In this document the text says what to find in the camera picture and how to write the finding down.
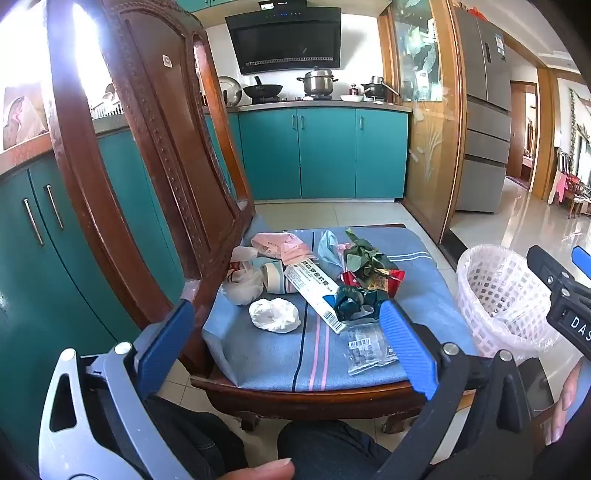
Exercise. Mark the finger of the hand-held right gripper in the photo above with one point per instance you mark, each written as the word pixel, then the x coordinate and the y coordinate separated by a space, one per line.
pixel 581 256
pixel 549 270

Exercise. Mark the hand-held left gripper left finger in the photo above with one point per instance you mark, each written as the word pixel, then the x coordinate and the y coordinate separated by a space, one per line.
pixel 166 344

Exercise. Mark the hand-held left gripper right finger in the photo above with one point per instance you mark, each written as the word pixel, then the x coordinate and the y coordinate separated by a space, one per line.
pixel 406 346

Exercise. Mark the white lattice waste basket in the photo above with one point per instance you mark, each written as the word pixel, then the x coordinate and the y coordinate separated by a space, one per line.
pixel 498 300

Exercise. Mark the red snack wrapper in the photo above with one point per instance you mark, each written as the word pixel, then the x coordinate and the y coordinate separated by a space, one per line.
pixel 395 279

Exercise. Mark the pink transparent bin liner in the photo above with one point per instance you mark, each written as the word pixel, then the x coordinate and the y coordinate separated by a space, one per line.
pixel 466 265

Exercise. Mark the white ointment box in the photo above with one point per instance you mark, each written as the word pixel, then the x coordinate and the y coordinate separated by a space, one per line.
pixel 314 290

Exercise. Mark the pink plastic packet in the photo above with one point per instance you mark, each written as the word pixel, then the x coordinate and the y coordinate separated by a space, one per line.
pixel 281 244

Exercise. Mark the person's right hand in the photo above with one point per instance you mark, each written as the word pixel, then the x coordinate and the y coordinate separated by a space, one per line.
pixel 565 401

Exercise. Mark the person's left hand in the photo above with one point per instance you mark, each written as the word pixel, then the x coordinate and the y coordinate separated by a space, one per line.
pixel 258 470

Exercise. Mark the clear plastic packet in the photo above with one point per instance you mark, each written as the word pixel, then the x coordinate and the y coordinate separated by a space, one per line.
pixel 364 350

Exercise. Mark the wooden dining chair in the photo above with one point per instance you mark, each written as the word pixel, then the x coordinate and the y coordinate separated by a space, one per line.
pixel 579 194

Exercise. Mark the dark green wrapper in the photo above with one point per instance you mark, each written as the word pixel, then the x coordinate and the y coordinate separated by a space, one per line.
pixel 355 300

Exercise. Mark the pink hanging cloth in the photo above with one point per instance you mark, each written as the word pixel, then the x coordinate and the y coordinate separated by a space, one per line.
pixel 562 184

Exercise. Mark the green leaves wrapper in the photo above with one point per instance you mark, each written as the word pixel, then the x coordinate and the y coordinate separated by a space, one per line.
pixel 364 263

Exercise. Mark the white plastic bag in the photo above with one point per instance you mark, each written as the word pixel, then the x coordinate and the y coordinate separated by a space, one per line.
pixel 242 288

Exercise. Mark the blue striped seat cloth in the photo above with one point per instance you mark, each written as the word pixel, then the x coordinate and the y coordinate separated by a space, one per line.
pixel 277 350

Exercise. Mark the crumpled white tissue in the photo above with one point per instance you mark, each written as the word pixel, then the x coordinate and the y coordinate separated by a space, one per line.
pixel 274 316

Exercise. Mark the pink plastic bag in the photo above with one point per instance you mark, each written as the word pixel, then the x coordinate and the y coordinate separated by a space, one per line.
pixel 342 250

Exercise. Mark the person's dark trousers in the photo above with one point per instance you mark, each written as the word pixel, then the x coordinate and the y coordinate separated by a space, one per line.
pixel 332 447

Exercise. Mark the paper cup with teal band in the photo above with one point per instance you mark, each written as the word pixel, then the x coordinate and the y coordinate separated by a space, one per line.
pixel 274 277

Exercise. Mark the silver refrigerator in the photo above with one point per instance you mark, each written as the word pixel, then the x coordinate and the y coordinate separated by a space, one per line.
pixel 485 152

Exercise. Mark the wooden framed glass door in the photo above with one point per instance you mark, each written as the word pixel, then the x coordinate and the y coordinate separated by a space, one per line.
pixel 429 161

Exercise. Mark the teal kitchen cabinet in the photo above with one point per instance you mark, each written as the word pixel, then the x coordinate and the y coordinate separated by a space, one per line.
pixel 323 152

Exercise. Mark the carved wooden chair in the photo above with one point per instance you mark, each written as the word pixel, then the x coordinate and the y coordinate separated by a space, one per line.
pixel 152 115

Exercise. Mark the dish rack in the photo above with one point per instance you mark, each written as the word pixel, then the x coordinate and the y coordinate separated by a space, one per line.
pixel 108 110

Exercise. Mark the black cooking pot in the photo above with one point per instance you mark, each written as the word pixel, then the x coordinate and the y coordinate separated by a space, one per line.
pixel 376 88

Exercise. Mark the white bowl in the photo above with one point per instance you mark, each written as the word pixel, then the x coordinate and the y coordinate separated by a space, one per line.
pixel 352 98

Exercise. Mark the grey kitchen countertop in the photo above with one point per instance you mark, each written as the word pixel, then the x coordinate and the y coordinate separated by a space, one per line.
pixel 323 105

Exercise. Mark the steel pot lid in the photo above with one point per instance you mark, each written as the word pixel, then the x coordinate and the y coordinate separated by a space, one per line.
pixel 230 91

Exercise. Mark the black wok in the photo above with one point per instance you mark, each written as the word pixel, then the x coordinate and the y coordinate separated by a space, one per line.
pixel 262 90

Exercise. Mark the steel stock pot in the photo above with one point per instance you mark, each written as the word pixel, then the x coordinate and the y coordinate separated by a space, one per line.
pixel 317 85

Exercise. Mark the black range hood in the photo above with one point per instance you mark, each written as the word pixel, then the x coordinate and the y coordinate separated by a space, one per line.
pixel 286 41

